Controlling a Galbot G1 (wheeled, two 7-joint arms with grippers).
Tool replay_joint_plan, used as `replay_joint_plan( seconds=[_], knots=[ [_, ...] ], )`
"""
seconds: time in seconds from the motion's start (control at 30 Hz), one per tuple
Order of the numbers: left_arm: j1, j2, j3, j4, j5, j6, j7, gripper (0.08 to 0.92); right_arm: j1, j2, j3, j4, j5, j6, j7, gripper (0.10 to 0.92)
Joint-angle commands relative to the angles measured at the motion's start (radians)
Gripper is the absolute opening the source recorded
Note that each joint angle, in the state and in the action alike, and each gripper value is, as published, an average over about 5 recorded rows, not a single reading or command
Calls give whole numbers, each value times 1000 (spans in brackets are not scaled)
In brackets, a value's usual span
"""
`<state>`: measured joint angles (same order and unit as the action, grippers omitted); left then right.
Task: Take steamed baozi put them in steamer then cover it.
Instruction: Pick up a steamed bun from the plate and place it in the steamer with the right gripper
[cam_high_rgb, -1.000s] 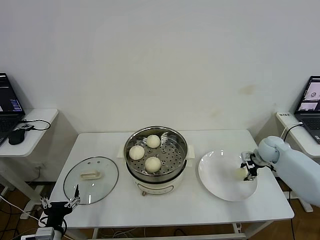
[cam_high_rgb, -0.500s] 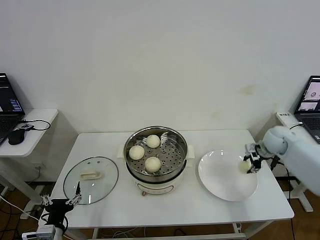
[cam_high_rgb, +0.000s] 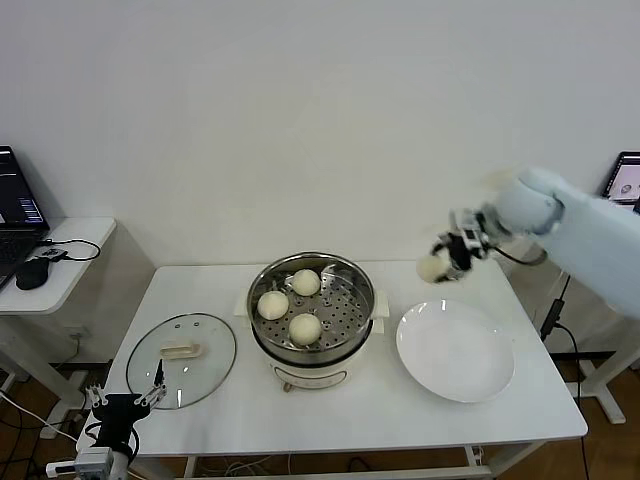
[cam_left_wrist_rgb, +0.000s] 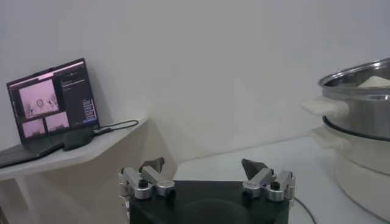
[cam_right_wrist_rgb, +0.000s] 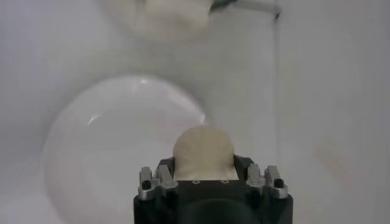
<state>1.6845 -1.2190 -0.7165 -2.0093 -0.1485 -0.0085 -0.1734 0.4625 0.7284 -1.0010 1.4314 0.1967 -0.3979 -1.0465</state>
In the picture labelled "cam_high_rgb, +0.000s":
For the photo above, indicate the perforated steel steamer basket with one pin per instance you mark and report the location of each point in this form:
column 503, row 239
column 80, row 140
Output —
column 340, row 310

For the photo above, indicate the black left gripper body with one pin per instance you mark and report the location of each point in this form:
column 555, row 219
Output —
column 120, row 415

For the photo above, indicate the cream electric cooking pot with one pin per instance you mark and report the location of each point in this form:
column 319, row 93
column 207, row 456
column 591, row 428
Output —
column 310, row 372

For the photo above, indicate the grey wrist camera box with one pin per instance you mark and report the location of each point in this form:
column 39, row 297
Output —
column 95, row 459
column 470, row 227

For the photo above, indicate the white wall socket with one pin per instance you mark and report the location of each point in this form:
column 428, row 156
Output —
column 77, row 333

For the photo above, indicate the white side table with label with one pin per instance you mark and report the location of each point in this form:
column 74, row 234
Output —
column 607, row 405

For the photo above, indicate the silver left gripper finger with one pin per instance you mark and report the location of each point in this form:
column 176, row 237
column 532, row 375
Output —
column 96, row 397
column 157, row 392

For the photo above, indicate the black usb hub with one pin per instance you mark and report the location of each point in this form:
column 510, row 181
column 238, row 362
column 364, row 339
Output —
column 52, row 254

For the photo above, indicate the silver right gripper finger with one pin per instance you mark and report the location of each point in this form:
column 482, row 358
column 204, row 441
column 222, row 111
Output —
column 450, row 278
column 442, row 248

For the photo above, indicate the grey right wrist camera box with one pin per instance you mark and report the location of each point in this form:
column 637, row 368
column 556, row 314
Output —
column 470, row 227

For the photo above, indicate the black laptop with dark screen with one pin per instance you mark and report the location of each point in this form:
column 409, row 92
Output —
column 15, row 200

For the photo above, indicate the grey laptop with pale windows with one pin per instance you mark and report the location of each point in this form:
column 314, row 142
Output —
column 625, row 180

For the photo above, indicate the white main table frame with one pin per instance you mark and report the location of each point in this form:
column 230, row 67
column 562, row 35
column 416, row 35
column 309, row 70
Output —
column 400, row 470

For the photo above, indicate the white steamed baozi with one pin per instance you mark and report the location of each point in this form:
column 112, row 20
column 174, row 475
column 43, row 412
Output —
column 305, row 282
column 305, row 329
column 431, row 269
column 272, row 305

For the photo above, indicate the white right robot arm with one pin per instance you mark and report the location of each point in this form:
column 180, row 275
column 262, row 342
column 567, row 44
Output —
column 590, row 250

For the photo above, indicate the white round plate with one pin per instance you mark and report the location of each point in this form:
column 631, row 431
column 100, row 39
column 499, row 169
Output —
column 455, row 350

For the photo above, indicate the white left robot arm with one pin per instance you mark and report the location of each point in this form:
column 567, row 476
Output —
column 124, row 462

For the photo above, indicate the black computer mouse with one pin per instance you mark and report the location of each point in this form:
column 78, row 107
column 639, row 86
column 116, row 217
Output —
column 32, row 274

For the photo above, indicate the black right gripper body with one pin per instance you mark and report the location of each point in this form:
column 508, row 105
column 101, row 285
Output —
column 460, row 257

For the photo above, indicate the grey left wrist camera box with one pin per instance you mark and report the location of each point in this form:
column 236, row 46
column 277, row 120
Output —
column 95, row 459

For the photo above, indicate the white side table with mouse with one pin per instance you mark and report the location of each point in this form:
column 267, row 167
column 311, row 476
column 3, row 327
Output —
column 75, row 235

